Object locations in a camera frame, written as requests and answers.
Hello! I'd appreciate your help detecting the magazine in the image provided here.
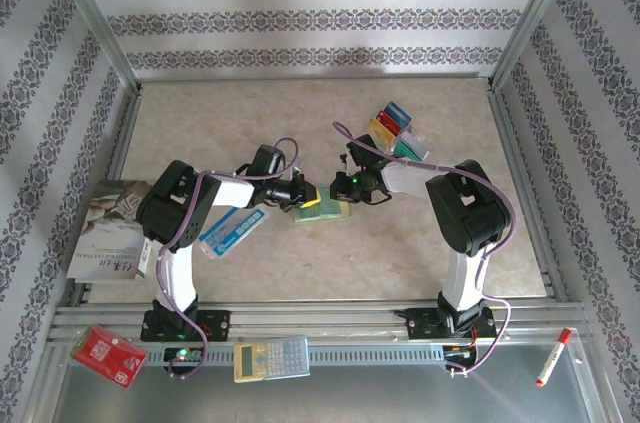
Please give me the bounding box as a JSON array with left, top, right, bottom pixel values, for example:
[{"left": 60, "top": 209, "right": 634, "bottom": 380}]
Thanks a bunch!
[{"left": 65, "top": 177, "right": 154, "bottom": 285}]

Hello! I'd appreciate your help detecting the red box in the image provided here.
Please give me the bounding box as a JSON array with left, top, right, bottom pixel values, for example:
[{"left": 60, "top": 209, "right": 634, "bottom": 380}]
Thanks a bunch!
[{"left": 69, "top": 325, "right": 149, "bottom": 389}]

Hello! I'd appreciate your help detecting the teal card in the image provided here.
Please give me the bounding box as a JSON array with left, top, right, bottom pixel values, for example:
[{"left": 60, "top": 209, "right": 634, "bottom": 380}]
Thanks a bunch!
[
  {"left": 317, "top": 186, "right": 349, "bottom": 217},
  {"left": 391, "top": 140, "right": 420, "bottom": 164}
]

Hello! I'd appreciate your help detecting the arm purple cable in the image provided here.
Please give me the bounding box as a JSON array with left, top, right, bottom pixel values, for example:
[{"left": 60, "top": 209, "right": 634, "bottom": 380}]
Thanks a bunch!
[
  {"left": 332, "top": 121, "right": 517, "bottom": 378},
  {"left": 155, "top": 136, "right": 300, "bottom": 379}
]

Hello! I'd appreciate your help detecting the small black controller board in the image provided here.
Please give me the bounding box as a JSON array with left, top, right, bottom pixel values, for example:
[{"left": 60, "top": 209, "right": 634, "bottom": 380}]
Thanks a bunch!
[
  {"left": 164, "top": 345, "right": 206, "bottom": 367},
  {"left": 443, "top": 344, "right": 479, "bottom": 367}
]

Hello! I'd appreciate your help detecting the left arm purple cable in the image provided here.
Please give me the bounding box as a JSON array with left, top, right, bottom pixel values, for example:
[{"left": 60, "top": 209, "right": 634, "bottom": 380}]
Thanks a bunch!
[{"left": 155, "top": 136, "right": 300, "bottom": 379}]

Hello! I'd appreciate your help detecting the grey card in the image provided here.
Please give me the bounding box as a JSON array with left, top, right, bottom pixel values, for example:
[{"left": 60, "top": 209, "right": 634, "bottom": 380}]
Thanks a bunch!
[{"left": 402, "top": 131, "right": 431, "bottom": 163}]

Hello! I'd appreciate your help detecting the clear acrylic card stand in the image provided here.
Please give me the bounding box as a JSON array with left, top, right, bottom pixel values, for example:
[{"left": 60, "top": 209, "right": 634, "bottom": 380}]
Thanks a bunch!
[{"left": 367, "top": 100, "right": 432, "bottom": 177}]

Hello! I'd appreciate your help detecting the blue white packet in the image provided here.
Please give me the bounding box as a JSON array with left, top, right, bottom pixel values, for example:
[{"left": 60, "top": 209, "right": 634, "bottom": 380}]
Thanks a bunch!
[{"left": 198, "top": 206, "right": 269, "bottom": 262}]

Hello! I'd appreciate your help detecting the white marker red cap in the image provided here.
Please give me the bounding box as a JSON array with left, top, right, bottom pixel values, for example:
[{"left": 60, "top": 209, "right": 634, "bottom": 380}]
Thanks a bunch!
[{"left": 535, "top": 327, "right": 573, "bottom": 388}]

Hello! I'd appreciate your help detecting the blue card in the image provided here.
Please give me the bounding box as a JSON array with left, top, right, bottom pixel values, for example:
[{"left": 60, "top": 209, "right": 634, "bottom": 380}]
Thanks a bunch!
[{"left": 383, "top": 100, "right": 414, "bottom": 127}]

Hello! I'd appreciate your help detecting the aluminium mounting rail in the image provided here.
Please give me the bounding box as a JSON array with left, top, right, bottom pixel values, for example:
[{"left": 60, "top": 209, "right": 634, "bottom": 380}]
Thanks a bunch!
[{"left": 48, "top": 298, "right": 587, "bottom": 345}]

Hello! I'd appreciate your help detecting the aluminium frame post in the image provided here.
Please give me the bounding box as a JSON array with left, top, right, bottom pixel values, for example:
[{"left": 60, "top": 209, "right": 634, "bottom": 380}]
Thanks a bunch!
[
  {"left": 42, "top": 0, "right": 141, "bottom": 92},
  {"left": 489, "top": 0, "right": 586, "bottom": 92}
]

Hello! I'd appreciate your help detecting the grey slotted cable duct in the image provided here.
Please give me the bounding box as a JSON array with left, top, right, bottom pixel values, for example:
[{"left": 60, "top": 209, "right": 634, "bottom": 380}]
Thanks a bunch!
[{"left": 147, "top": 344, "right": 480, "bottom": 368}]

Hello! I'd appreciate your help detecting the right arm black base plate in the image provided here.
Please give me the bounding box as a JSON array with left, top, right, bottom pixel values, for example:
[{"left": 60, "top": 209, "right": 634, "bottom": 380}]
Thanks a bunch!
[{"left": 403, "top": 306, "right": 499, "bottom": 342}]

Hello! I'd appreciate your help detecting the beige grey calculator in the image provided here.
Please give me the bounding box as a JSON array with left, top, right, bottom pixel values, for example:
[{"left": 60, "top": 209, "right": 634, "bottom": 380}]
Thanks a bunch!
[{"left": 233, "top": 335, "right": 311, "bottom": 384}]

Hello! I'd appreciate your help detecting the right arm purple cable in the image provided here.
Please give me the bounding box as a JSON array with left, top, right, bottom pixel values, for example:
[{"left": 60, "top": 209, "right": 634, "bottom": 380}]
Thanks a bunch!
[{"left": 332, "top": 121, "right": 517, "bottom": 378}]

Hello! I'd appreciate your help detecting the aluminium rear rail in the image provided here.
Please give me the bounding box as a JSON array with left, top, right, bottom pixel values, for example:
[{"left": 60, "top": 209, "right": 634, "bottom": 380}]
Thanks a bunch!
[{"left": 137, "top": 73, "right": 494, "bottom": 86}]

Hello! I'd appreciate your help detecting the green card holder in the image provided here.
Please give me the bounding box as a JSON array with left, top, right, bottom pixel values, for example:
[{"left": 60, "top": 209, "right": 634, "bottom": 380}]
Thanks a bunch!
[{"left": 293, "top": 184, "right": 354, "bottom": 225}]

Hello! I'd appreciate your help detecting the red card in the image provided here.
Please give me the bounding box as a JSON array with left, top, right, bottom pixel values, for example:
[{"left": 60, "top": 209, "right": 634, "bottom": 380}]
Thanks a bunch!
[{"left": 375, "top": 110, "right": 405, "bottom": 137}]

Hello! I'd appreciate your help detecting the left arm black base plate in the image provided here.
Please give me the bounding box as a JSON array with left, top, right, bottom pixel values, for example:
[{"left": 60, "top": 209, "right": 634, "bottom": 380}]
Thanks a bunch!
[{"left": 139, "top": 309, "right": 232, "bottom": 343}]

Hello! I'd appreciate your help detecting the aluminium side rail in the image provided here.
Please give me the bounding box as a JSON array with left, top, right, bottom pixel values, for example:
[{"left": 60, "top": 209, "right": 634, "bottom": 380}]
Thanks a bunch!
[
  {"left": 64, "top": 85, "right": 144, "bottom": 307},
  {"left": 487, "top": 85, "right": 571, "bottom": 304}
]

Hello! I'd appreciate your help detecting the metal sheet shelf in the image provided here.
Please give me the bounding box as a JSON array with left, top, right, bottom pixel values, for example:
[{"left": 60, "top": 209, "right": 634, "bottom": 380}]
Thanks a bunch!
[{"left": 47, "top": 360, "right": 609, "bottom": 423}]

